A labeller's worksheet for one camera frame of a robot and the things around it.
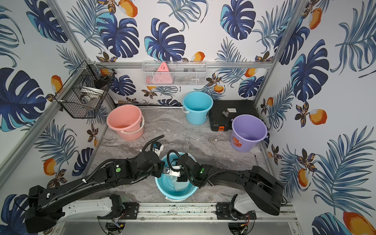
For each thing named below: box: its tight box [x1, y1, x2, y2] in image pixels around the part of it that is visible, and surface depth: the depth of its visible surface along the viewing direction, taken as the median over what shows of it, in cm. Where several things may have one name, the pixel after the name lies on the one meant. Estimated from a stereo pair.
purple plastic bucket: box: [230, 114, 268, 153], surface depth 93 cm
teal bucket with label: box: [182, 91, 214, 126], surface depth 106 cm
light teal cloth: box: [169, 174, 190, 192], surface depth 81 cm
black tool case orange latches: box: [209, 99, 260, 132], surface depth 109 cm
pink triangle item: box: [151, 61, 173, 85], surface depth 92 cm
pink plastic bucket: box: [106, 104, 145, 141], surface depth 97 cm
